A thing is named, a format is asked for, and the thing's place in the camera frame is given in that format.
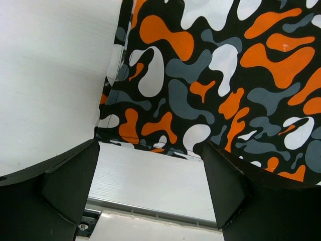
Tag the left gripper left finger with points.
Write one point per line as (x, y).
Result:
(46, 201)

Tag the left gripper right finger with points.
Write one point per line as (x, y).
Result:
(251, 203)

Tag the orange camouflage shorts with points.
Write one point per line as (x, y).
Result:
(244, 75)

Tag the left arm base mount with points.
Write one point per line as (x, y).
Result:
(88, 223)

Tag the front aluminium rail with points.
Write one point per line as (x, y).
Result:
(100, 205)

